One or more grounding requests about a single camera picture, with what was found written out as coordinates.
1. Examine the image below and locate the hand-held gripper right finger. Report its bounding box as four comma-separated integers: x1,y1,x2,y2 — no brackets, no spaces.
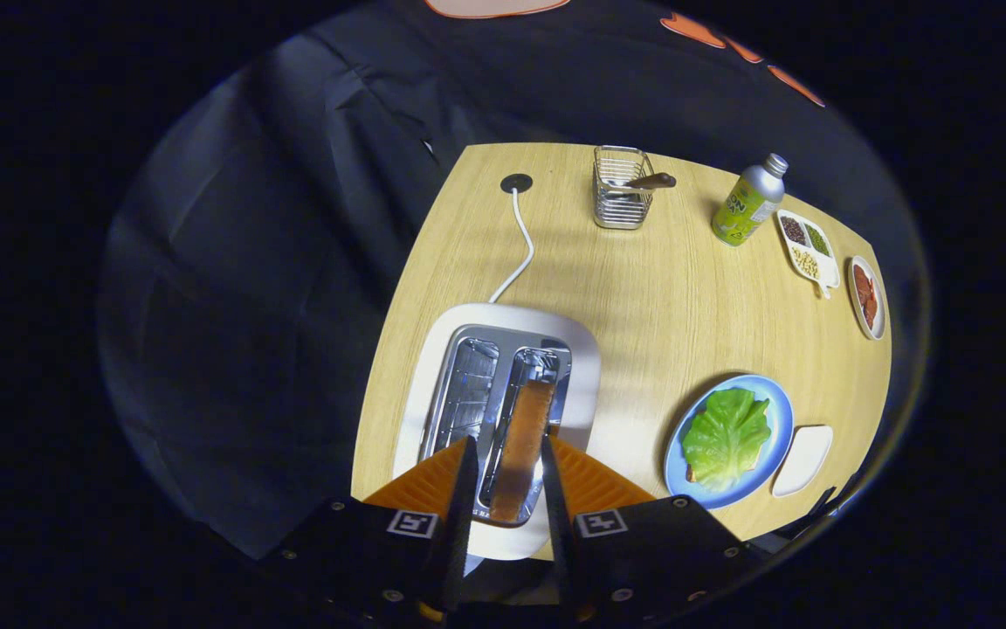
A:
541,432,753,626

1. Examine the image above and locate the metal wire utensil basket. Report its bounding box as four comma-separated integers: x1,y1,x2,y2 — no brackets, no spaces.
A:
592,145,656,231

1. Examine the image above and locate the white power cable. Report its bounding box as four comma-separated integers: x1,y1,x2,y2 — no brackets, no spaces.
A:
489,188,535,304

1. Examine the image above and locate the toasted bread slice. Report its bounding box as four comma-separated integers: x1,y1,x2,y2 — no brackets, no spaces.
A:
488,379,556,523

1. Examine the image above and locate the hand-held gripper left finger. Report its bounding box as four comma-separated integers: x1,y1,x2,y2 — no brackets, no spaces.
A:
263,435,479,626

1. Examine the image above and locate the white divided dish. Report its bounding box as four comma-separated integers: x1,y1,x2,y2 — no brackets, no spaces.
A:
775,209,841,301

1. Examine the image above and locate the blue round plate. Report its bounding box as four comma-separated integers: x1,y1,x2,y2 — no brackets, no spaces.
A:
664,374,795,510

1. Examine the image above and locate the white oval meat plate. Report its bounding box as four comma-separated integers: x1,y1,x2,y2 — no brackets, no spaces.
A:
846,255,887,342

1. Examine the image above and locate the silver bottle with green label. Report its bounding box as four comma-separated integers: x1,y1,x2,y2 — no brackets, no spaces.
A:
711,153,789,248

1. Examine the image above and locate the small white square dish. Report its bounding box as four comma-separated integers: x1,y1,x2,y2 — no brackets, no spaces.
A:
771,425,834,499

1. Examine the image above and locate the white toaster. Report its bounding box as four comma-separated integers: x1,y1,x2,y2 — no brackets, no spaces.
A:
391,302,602,562

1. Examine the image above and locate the green lettuce leaf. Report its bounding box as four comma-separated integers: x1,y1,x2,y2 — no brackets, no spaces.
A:
680,388,773,493

